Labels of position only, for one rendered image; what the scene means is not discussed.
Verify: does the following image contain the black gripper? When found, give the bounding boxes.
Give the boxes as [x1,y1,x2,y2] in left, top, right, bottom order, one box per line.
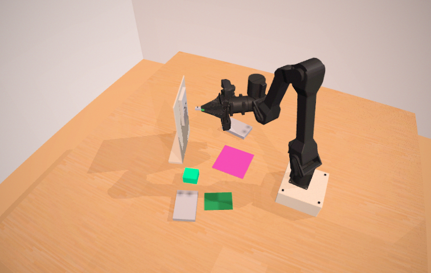
[201,79,248,131]

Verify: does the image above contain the pink square zone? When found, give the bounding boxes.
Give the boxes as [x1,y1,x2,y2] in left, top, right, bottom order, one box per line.
[212,145,254,179]

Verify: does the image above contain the green flat square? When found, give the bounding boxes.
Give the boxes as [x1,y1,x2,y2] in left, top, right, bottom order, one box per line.
[204,192,233,210]

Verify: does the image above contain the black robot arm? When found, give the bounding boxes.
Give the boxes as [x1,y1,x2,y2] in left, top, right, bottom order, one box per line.
[247,57,326,189]

